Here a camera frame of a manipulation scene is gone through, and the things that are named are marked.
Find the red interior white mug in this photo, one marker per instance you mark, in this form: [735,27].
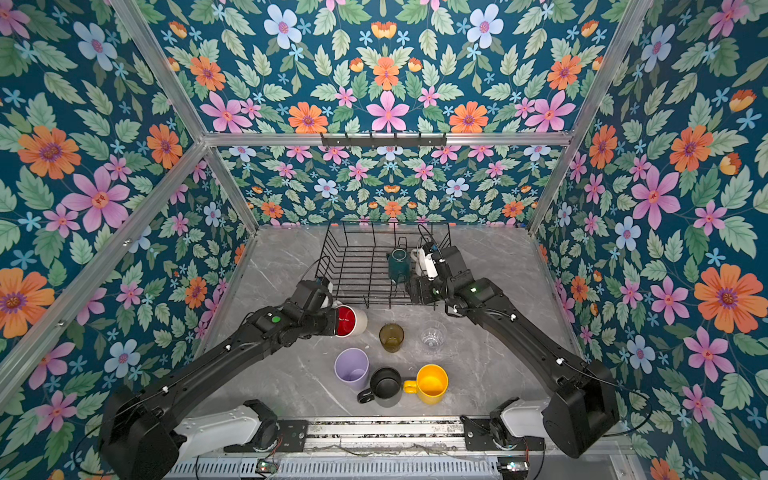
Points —
[351,321]

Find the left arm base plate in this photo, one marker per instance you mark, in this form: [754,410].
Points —
[287,436]

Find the yellow mug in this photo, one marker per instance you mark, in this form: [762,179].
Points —
[430,385]

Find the black mug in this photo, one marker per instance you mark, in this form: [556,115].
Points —
[385,388]

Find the olive green glass cup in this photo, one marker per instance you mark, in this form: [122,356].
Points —
[391,337]

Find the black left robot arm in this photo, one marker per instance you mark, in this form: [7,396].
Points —
[138,436]

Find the white faceted mug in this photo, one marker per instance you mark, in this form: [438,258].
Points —
[424,264]

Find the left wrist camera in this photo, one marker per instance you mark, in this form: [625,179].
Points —
[321,293]

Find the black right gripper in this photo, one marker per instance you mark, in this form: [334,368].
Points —
[423,283]

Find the green mug cream interior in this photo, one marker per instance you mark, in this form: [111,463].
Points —
[398,261]

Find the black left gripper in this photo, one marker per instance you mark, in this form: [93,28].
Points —
[331,329]

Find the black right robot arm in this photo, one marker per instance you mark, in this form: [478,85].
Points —
[581,406]

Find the lilac plastic cup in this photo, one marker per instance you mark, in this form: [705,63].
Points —
[351,367]

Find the aluminium front rail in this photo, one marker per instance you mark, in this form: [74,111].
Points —
[357,437]

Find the black hook rail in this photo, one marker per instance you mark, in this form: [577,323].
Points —
[370,140]

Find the black wire dish rack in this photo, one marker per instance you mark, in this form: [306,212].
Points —
[353,257]

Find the clear glass cup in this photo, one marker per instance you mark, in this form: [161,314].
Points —
[433,337]

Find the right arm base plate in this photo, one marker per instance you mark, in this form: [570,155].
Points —
[485,434]

